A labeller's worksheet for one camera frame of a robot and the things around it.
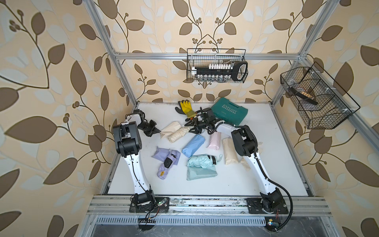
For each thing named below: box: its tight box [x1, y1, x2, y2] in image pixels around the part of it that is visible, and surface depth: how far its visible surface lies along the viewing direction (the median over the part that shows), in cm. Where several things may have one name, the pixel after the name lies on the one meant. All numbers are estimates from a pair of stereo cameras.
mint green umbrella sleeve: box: [186, 165, 218, 181], surface depth 86 cm
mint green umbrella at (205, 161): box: [187, 153, 224, 169], surface depth 87 cm
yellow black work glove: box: [175, 99, 197, 119], surface depth 117 cm
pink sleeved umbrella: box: [206, 131, 222, 151], surface depth 96 cm
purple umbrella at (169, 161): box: [156, 149, 177, 181], surface depth 86 cm
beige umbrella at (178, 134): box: [167, 126, 191, 144], surface depth 100 cm
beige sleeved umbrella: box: [159, 120, 183, 140], surface depth 106 cm
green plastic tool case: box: [210, 97, 249, 126], surface depth 112 cm
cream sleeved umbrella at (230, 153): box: [222, 137, 239, 165], surface depth 90 cm
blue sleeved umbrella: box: [181, 134, 206, 158], surface depth 96 cm
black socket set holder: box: [191, 61, 249, 82], surface depth 86 cm
